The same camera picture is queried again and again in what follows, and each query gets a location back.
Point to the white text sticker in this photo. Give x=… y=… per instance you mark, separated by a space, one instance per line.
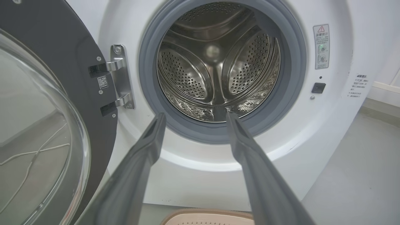
x=358 y=86

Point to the white front-load washing machine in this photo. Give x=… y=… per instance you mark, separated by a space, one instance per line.
x=193 y=187

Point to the black glass washer door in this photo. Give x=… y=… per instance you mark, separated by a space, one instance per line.
x=68 y=47

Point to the grey warning sticker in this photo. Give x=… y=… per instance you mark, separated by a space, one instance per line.
x=321 y=47

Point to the grey rubber door gasket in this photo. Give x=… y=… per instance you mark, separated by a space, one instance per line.
x=293 y=81

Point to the steel washer drum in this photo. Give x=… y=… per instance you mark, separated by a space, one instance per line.
x=187 y=75

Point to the white QR code sticker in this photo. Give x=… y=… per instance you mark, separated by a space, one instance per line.
x=102 y=82

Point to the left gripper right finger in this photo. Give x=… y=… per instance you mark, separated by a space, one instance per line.
x=268 y=193

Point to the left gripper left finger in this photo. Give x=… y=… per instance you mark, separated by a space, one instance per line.
x=125 y=193

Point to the cream perforated laundry basket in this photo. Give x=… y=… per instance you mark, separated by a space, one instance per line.
x=206 y=218

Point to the metal door hinge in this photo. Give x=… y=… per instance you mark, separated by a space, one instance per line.
x=123 y=78

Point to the black door latch socket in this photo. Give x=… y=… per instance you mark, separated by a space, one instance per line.
x=318 y=87

